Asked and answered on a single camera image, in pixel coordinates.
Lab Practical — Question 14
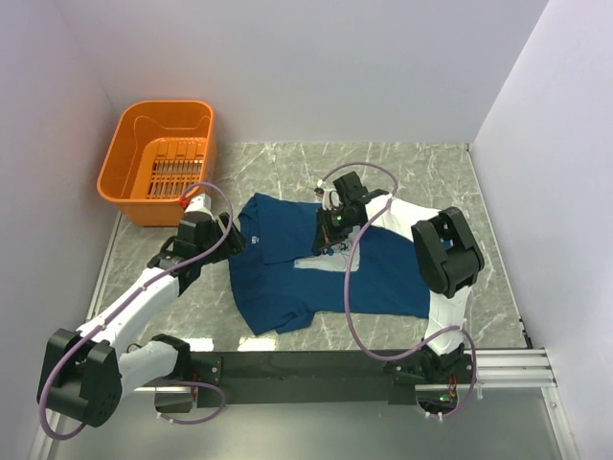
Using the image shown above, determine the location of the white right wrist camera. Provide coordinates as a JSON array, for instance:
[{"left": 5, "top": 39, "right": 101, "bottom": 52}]
[{"left": 314, "top": 179, "right": 342, "bottom": 211}]

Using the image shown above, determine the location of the orange plastic basket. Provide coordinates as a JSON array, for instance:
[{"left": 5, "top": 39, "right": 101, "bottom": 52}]
[{"left": 97, "top": 100, "right": 217, "bottom": 227}]

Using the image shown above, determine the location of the blue t shirt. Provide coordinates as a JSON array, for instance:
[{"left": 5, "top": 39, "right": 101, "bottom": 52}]
[{"left": 229, "top": 194, "right": 429, "bottom": 335}]

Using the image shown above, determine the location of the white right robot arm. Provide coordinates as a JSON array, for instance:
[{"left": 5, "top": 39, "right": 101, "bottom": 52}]
[{"left": 313, "top": 172, "right": 485, "bottom": 384}]

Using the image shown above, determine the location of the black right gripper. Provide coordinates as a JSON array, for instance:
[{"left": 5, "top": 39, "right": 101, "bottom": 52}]
[{"left": 312, "top": 204, "right": 360, "bottom": 252}]

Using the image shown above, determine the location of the black base beam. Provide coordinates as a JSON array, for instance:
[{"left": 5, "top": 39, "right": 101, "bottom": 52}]
[{"left": 157, "top": 348, "right": 478, "bottom": 414}]

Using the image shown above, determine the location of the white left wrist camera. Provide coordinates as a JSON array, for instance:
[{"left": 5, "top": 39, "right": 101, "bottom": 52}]
[{"left": 179, "top": 193, "right": 213, "bottom": 216}]

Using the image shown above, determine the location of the aluminium frame rail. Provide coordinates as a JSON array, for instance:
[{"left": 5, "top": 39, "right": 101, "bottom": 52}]
[{"left": 477, "top": 349, "right": 556, "bottom": 388}]

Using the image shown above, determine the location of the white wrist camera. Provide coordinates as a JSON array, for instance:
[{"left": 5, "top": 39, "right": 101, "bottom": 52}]
[
  {"left": 179, "top": 193, "right": 213, "bottom": 216},
  {"left": 314, "top": 179, "right": 342, "bottom": 211}
]

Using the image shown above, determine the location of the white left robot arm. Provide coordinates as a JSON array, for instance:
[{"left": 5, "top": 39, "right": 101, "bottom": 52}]
[{"left": 36, "top": 211, "right": 245, "bottom": 440}]

